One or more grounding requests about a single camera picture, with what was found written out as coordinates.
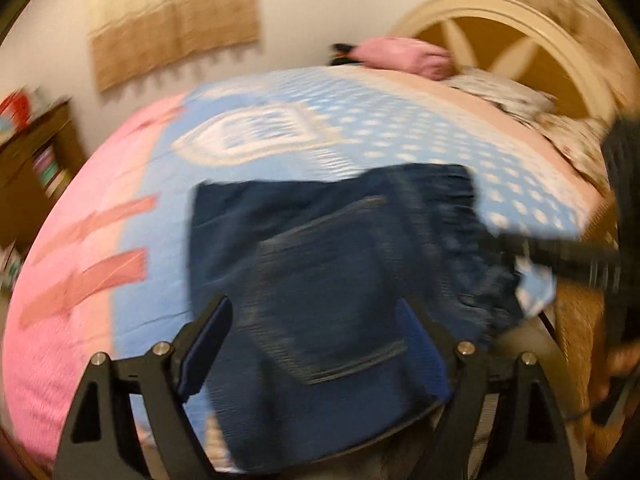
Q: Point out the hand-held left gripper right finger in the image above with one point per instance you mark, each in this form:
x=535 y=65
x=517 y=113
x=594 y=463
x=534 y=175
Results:
x=425 y=347

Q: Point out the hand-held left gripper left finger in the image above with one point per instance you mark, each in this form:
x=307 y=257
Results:
x=200 y=355

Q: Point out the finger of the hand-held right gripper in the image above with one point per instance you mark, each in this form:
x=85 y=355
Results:
x=560 y=255

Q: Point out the dark blue denim jeans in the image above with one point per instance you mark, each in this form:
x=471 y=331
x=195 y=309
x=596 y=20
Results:
x=325 y=270

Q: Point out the pink and blue printed bedspread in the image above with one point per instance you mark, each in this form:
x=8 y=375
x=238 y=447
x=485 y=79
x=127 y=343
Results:
x=150 y=240

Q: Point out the heart patterned fringed blanket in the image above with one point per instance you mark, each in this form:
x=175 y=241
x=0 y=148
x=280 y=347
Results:
x=530 y=115

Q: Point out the cream and brown headboard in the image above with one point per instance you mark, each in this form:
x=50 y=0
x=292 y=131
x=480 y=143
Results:
x=505 y=30

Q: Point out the stack of pastel books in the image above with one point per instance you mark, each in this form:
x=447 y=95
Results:
x=49 y=170

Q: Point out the brown wooden desk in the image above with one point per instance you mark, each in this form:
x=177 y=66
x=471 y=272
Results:
x=25 y=175

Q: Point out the pink folded quilt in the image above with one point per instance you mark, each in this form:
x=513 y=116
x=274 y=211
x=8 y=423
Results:
x=405 y=55

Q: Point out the black bag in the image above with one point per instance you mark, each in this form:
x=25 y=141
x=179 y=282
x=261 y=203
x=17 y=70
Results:
x=345 y=52

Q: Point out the red gift bag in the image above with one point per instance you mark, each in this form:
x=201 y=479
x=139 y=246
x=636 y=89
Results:
x=12 y=110

